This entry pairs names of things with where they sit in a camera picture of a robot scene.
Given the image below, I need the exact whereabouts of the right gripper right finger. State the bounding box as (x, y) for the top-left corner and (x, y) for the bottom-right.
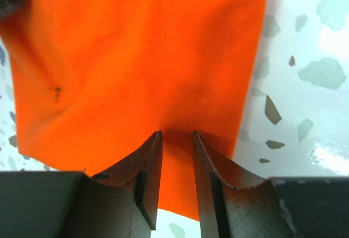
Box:
(193, 132), (348, 237)

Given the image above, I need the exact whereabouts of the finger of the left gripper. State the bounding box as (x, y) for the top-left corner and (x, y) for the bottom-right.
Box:
(0, 0), (27, 21)

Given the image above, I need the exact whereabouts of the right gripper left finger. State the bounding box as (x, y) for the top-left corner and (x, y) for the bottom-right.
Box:
(1, 131), (163, 237)

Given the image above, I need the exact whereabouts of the orange t shirt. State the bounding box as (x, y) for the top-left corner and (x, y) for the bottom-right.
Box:
(1, 0), (266, 220)

